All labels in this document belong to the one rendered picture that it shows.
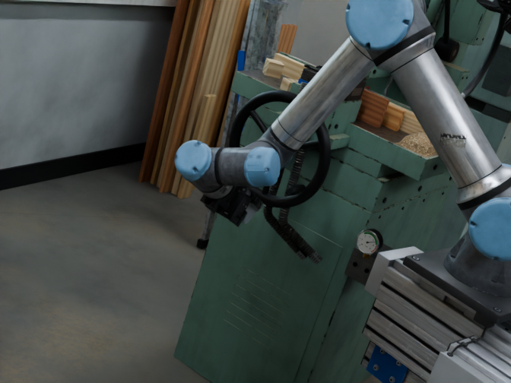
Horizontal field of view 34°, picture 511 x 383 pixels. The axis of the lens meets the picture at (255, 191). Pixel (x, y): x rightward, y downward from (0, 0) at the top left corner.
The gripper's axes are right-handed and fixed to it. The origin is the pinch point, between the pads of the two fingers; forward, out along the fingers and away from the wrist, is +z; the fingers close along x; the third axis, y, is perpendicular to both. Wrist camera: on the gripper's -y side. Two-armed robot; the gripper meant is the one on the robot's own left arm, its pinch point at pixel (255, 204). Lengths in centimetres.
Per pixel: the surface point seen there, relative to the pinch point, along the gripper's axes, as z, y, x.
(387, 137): 22.2, -33.5, 10.3
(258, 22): 81, -69, -79
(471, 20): 34, -76, 9
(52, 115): 91, -3, -144
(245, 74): 21, -33, -34
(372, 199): 27.8, -18.9, 13.4
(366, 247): 27.4, -7.3, 18.7
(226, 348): 58, 34, -13
